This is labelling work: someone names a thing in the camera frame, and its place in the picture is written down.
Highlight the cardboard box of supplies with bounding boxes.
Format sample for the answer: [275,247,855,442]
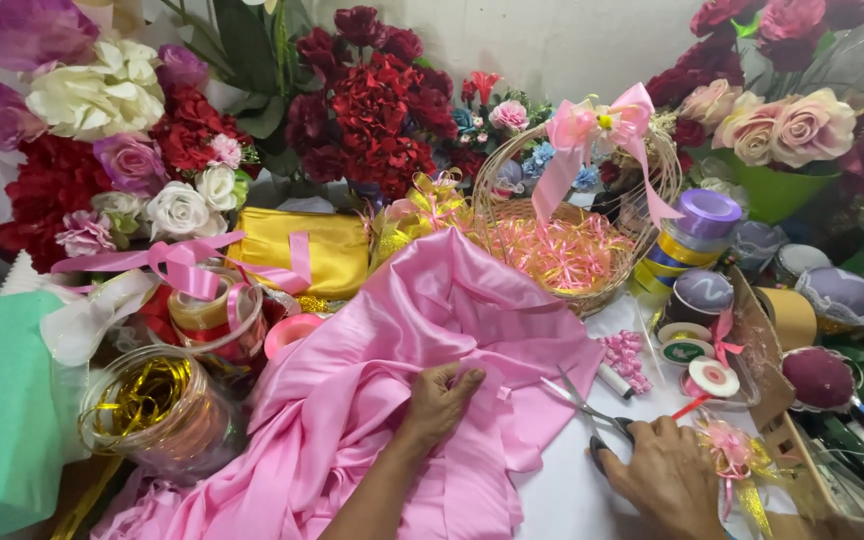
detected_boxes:
[726,264,864,535]

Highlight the red stick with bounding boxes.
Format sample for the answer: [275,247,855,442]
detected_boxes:
[669,394,713,422]

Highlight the small mixed flower arrangement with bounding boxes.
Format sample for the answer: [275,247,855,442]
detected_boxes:
[450,71,603,198]

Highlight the pink satin fabric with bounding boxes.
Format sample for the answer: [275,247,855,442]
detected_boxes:
[90,227,606,540]

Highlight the dark red carnation bouquet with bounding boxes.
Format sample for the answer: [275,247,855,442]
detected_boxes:
[284,6,460,202]

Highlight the black handled scissors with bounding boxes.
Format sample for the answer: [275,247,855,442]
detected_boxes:
[540,365,637,475]

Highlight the small red ribbon reel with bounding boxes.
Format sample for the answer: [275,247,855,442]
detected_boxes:
[682,355,741,399]

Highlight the person's right hand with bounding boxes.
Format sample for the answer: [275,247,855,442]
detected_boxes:
[598,414,730,540]

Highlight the purple ribbon spool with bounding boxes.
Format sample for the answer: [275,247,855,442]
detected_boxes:
[672,188,744,242]

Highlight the pink satin bow with flower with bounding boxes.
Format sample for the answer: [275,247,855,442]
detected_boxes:
[530,82,685,227]

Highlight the clear jar of ribbon rolls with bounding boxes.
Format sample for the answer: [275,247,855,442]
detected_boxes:
[167,266,268,369]

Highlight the pink and red rose bouquet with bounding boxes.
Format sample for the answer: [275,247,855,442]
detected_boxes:
[644,0,861,198]

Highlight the folded yellow satin fabric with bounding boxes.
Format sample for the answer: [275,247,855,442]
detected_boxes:
[226,207,372,302]

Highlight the small green ribbon reel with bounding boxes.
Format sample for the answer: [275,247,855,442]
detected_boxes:
[660,338,717,368]

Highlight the gold ribbon strip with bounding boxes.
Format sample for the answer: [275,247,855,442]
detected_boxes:
[48,453,126,540]

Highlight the small yellow ribbon reel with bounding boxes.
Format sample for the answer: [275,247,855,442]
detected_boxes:
[656,321,714,346]

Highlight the brown tape roll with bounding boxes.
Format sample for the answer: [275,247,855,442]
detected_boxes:
[752,285,819,353]

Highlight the pink and gold ribbon ornament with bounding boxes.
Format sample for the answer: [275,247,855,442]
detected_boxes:
[693,414,780,538]

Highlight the maroon heart box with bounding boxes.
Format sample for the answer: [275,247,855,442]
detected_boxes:
[781,345,858,413]

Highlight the yellow and blue ribbon spools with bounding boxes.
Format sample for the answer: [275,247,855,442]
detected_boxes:
[632,230,726,298]

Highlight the green flower pot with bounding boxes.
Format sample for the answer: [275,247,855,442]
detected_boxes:
[715,148,843,225]

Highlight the wicker basket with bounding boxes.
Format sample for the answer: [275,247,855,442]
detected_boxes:
[471,122,685,320]

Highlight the small white tube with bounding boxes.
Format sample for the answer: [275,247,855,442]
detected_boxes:
[596,361,636,401]

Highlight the white sheer ribbon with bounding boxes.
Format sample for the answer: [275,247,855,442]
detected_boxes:
[39,269,161,368]

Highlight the pink ribbon spool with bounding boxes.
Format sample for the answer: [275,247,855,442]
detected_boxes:
[263,312,327,360]

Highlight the gold and pink ribbon bow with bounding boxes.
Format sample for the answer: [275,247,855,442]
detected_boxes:
[368,170,475,273]

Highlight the mixed artificial flower bouquet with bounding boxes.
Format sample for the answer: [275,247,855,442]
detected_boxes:
[0,0,261,273]

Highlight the short pink ribbon piece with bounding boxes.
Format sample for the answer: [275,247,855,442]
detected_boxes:
[709,306,745,369]

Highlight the long pink ribbon bow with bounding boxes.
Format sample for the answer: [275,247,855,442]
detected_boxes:
[50,230,314,302]

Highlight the pink shredded ribbon filling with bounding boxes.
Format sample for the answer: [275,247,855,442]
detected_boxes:
[487,212,634,295]

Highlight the person's left hand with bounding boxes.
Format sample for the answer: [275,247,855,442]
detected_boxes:
[402,362,487,453]

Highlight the pink curly ribbon bow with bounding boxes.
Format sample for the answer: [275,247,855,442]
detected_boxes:
[597,329,654,396]

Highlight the clear jar of gold ribbon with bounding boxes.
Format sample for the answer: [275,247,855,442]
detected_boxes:
[77,344,243,483]

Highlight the green floral foam block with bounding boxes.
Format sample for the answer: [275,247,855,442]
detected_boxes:
[0,290,90,540]

